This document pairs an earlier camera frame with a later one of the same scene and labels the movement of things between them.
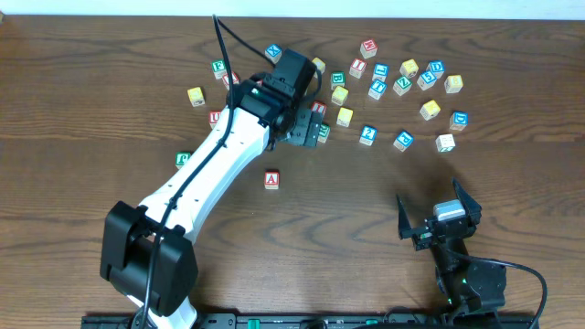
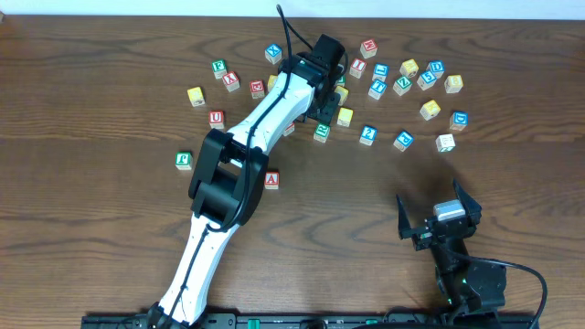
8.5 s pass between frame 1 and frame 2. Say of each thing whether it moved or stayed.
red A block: stayed
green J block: stayed
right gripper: stayed
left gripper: moved
